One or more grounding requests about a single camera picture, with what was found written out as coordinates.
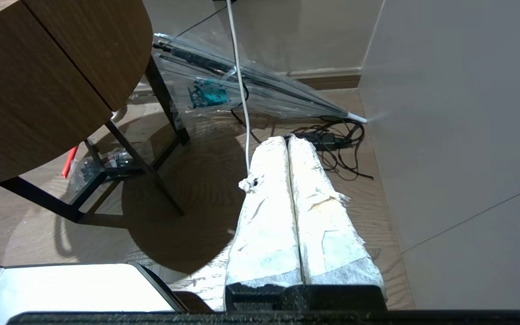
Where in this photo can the clear plastic packet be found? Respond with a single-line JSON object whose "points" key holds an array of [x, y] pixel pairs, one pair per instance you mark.
{"points": [[115, 159]]}

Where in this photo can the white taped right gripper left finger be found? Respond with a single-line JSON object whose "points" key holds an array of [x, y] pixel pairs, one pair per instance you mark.
{"points": [[269, 225]]}

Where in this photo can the wooden skirting board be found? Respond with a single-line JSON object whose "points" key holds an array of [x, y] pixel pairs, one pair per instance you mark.
{"points": [[332, 76]]}

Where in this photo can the round wooden side table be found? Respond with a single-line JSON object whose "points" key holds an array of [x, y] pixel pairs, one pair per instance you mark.
{"points": [[39, 90]]}

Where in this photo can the transparent folded umbrella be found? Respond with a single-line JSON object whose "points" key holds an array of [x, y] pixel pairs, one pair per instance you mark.
{"points": [[278, 97]]}

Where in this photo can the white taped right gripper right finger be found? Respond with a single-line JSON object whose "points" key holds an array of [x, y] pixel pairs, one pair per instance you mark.
{"points": [[327, 243]]}

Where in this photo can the red stick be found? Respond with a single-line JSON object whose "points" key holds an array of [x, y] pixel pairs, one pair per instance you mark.
{"points": [[69, 162]]}

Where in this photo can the white tray with black rim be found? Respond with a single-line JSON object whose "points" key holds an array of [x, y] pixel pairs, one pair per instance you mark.
{"points": [[70, 289]]}

